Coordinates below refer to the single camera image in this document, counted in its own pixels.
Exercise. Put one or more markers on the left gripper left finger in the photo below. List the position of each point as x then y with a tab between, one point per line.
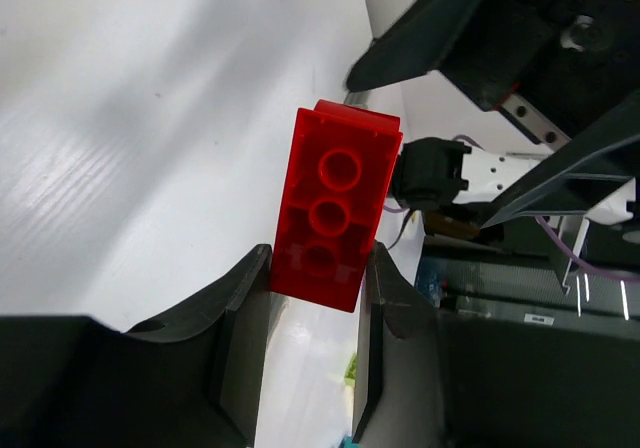
187	377

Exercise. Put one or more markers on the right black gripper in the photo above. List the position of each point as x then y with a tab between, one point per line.
575	61

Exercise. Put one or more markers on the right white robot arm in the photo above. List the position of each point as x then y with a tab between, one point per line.
433	174

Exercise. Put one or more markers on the red curved lego half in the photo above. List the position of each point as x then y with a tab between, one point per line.
339	172

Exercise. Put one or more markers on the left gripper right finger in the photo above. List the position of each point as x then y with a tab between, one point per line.
426	378

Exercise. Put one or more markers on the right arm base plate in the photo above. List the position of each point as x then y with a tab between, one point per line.
469	271

